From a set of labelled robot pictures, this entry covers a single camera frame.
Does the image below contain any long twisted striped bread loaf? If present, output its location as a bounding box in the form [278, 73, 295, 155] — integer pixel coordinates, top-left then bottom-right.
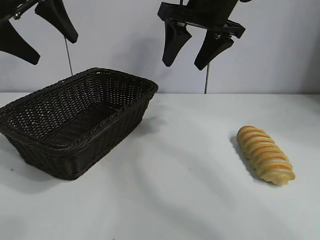
[236, 125, 297, 186]

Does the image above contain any dark brown woven wicker basket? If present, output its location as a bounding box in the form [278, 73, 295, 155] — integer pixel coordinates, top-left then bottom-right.
[0, 66, 160, 182]

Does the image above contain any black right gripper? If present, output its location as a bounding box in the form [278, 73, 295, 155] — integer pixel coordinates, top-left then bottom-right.
[157, 0, 246, 71]

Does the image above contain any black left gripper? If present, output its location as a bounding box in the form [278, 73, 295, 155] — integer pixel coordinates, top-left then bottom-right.
[0, 0, 79, 65]

